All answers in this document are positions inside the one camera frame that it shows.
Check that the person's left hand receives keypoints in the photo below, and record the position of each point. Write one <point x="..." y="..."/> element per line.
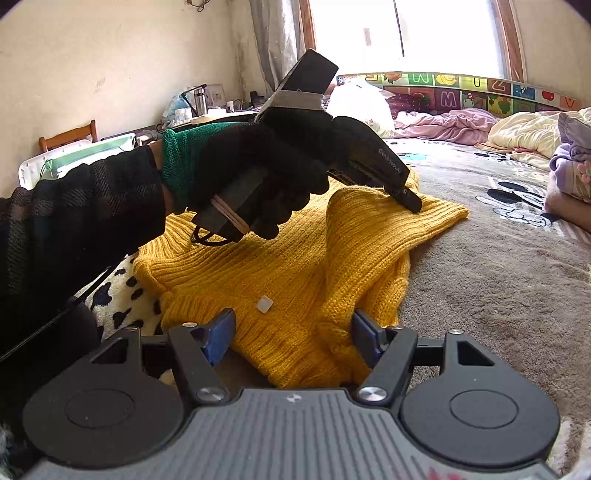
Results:
<point x="221" y="152"/>

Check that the sheer grey curtain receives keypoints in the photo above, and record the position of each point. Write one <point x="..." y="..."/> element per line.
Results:
<point x="277" y="41"/>

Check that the yellow knit sweater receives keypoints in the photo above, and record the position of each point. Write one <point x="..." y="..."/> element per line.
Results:
<point x="300" y="258"/>

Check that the colourful alphabet foam mat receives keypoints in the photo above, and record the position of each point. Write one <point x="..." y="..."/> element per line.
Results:
<point x="461" y="94"/>

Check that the dark wooden desk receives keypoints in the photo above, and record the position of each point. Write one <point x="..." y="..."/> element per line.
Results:
<point x="207" y="121"/>

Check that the white plastic bag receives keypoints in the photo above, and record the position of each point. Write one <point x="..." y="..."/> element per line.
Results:
<point x="364" y="106"/>

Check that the steel thermos flask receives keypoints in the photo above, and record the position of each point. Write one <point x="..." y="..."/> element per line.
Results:
<point x="199" y="101"/>

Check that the cream quilt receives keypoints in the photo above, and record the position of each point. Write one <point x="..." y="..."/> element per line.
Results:
<point x="521" y="134"/>

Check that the lilac floral folded garment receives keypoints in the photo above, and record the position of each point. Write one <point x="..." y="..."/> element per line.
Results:
<point x="572" y="175"/>

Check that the white plastic storage box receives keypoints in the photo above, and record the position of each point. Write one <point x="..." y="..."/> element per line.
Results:
<point x="69" y="161"/>

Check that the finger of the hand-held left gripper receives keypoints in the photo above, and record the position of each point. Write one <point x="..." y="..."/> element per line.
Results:
<point x="411" y="201"/>

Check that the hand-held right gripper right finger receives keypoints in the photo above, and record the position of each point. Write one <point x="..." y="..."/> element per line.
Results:
<point x="367" y="341"/>

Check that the pink quilt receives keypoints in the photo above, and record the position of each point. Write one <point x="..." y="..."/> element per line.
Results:
<point x="452" y="127"/>

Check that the wooden chair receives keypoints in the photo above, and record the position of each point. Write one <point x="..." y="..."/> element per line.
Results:
<point x="67" y="136"/>

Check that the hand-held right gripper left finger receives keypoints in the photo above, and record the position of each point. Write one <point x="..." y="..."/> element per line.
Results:
<point x="219" y="339"/>

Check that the window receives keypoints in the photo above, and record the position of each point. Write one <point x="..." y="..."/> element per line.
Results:
<point x="438" y="37"/>

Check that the beige folded garment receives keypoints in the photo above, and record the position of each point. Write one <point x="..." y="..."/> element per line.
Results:
<point x="563" y="210"/>

